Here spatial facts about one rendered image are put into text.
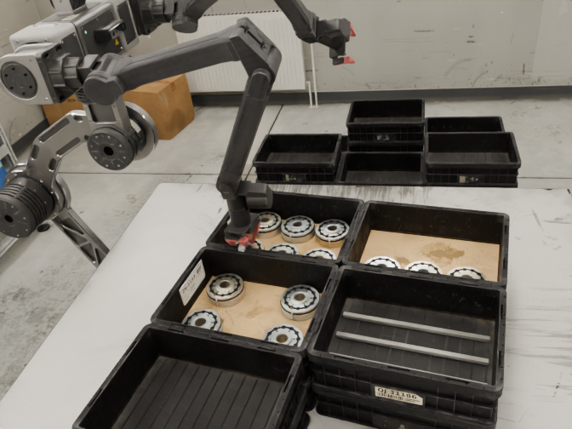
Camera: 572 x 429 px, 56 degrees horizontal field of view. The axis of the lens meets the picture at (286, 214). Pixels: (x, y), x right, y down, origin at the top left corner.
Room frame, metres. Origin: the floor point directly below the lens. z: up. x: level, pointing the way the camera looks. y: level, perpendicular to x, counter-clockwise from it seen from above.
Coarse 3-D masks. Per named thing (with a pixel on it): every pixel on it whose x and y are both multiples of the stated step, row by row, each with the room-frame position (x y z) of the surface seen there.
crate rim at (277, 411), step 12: (156, 324) 0.92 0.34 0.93; (192, 336) 0.87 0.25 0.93; (204, 336) 0.86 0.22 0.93; (216, 336) 0.86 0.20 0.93; (132, 348) 0.86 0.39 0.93; (252, 348) 0.81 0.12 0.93; (264, 348) 0.80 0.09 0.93; (276, 348) 0.80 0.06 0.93; (120, 360) 0.83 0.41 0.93; (300, 360) 0.76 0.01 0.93; (108, 384) 0.77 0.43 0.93; (96, 396) 0.74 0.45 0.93; (288, 396) 0.68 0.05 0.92; (84, 408) 0.71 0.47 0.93; (276, 408) 0.65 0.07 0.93; (276, 420) 0.62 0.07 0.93
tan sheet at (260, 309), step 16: (256, 288) 1.11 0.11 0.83; (272, 288) 1.10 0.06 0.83; (288, 288) 1.09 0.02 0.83; (208, 304) 1.07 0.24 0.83; (240, 304) 1.06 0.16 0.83; (256, 304) 1.05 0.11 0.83; (272, 304) 1.04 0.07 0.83; (224, 320) 1.01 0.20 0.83; (240, 320) 1.00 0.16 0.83; (256, 320) 0.99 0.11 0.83; (272, 320) 0.98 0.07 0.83; (288, 320) 0.97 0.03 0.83; (256, 336) 0.93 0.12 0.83; (304, 336) 0.91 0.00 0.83
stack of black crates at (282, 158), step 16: (272, 144) 2.51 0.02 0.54; (288, 144) 2.49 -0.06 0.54; (304, 144) 2.46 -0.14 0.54; (320, 144) 2.44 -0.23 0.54; (336, 144) 2.31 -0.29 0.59; (256, 160) 2.28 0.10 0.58; (272, 160) 2.43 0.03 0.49; (288, 160) 2.41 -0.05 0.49; (304, 160) 2.38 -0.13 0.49; (320, 160) 2.36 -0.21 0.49; (336, 160) 2.26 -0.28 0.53; (272, 176) 2.23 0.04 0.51; (288, 176) 2.20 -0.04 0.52; (304, 176) 2.18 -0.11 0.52; (320, 176) 2.17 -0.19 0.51; (336, 176) 2.19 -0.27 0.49
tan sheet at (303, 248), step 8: (280, 232) 1.35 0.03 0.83; (264, 240) 1.32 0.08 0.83; (272, 240) 1.32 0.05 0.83; (280, 240) 1.31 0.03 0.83; (312, 240) 1.29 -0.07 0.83; (304, 248) 1.26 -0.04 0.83; (312, 248) 1.25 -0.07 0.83; (320, 248) 1.25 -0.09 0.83; (328, 248) 1.24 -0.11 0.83; (336, 248) 1.23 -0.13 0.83; (336, 256) 1.20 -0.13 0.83
